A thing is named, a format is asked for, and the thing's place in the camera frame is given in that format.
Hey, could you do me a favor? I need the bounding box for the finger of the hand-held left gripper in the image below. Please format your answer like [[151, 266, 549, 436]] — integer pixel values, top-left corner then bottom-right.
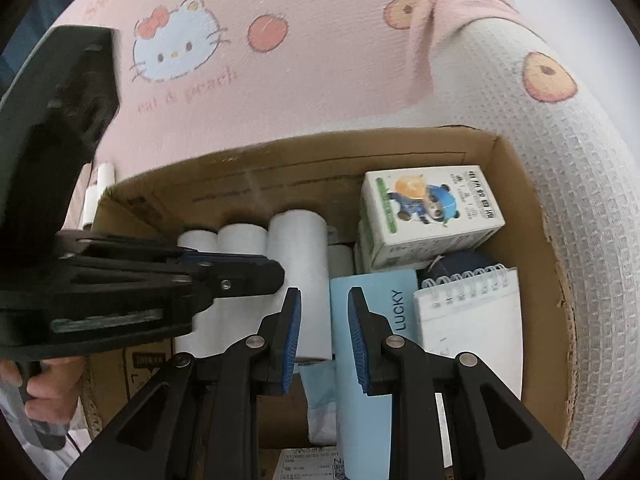
[[50, 255, 286, 313], [55, 230, 273, 267]]

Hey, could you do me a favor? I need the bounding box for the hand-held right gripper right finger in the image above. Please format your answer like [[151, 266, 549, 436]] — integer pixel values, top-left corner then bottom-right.
[[348, 287, 586, 480]]

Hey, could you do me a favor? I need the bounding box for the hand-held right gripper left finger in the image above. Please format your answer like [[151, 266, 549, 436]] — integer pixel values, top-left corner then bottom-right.
[[62, 287, 303, 480]]

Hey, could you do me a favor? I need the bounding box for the light blue tissue packet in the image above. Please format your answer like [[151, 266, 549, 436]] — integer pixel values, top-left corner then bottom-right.
[[298, 360, 342, 447]]

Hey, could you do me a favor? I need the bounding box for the brown cardboard box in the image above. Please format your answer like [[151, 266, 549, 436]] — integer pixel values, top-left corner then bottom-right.
[[82, 125, 577, 480]]

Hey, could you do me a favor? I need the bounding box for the person's left hand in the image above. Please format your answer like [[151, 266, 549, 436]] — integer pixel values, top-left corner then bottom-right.
[[0, 356, 86, 423]]

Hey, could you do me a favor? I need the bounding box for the white plastic tube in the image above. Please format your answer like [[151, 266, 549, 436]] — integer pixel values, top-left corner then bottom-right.
[[81, 186, 104, 229], [96, 161, 117, 197]]

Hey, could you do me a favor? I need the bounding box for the light blue booklet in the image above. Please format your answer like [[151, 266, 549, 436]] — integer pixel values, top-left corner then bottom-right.
[[329, 268, 422, 480]]

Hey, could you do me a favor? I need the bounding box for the white spiral notepad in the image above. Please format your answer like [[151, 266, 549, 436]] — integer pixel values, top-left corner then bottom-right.
[[411, 263, 524, 403]]

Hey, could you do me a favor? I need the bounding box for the white printed label paper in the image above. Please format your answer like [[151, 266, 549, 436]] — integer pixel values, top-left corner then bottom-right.
[[274, 444, 347, 480]]

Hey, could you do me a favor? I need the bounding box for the dark blue round object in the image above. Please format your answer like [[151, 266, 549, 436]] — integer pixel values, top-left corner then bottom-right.
[[416, 251, 502, 288]]

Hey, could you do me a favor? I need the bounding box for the white green cartoon medicine box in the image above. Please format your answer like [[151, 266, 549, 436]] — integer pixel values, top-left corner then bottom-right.
[[356, 165, 505, 273]]

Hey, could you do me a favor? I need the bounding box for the pink white printed blanket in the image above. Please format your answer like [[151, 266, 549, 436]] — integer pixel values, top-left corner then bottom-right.
[[0, 0, 640, 466]]

